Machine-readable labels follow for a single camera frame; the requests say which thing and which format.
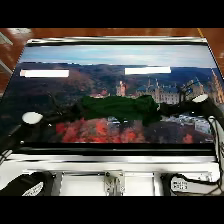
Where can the silver frame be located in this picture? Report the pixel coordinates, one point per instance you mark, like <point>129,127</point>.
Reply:
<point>100,163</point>

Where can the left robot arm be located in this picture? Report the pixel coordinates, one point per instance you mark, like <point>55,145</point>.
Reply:
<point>23,128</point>

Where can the dark green shirt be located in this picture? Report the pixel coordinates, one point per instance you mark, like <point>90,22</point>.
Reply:
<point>123,108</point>

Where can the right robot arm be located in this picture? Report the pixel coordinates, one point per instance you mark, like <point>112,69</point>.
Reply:
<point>203,106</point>

